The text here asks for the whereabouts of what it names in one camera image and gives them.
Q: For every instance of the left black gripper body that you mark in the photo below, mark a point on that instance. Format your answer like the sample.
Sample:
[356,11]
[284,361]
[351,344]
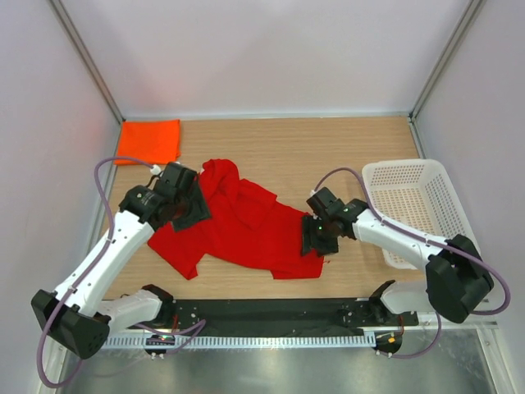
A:
[182,208]

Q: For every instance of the slotted cable duct rail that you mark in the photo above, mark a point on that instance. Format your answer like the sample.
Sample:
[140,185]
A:
[141,340]

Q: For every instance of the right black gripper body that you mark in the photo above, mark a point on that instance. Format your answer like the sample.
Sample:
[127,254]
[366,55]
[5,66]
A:
[321,227]

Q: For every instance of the red t shirt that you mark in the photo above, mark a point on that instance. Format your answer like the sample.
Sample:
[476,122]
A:
[248,226]

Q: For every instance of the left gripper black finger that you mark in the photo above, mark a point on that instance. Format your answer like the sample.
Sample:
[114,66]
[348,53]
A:
[197,208]
[184,222]

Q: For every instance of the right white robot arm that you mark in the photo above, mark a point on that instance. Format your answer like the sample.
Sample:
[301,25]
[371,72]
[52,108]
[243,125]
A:
[454,284]

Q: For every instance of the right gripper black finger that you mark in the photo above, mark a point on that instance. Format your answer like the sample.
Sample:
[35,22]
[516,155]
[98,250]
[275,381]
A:
[326,246]
[309,235]

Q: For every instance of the white plastic perforated basket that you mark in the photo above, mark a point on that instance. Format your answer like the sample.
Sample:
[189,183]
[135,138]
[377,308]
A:
[419,194]

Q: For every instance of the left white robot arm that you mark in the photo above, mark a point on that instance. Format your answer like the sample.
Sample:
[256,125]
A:
[75,314]

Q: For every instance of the folded orange t shirt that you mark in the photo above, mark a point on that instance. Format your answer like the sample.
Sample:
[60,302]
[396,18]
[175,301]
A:
[153,142]

